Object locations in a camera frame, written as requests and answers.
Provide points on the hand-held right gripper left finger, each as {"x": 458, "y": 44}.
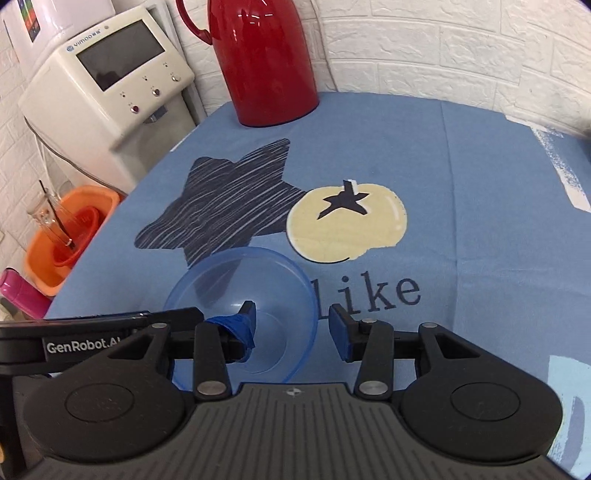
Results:
{"x": 242, "y": 330}

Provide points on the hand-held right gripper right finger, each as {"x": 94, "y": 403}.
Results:
{"x": 339, "y": 332}

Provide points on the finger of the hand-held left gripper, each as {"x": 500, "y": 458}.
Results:
{"x": 182, "y": 317}

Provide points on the clear blue plastic bowl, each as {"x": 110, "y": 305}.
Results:
{"x": 277, "y": 286}

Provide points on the pink plastic item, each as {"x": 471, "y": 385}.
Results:
{"x": 18, "y": 288}

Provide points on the orange plastic basin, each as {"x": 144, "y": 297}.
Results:
{"x": 46, "y": 263}

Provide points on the clear glass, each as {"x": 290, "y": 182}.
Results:
{"x": 46, "y": 217}

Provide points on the red plastic container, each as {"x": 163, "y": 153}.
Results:
{"x": 85, "y": 226}

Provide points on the blue printed tablecloth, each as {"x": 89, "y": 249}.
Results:
{"x": 461, "y": 207}

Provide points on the white water dispenser with screen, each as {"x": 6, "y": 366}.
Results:
{"x": 92, "y": 115}

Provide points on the red thermos jug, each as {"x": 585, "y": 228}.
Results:
{"x": 263, "y": 69}

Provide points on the white water purifier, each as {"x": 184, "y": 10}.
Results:
{"x": 55, "y": 23}

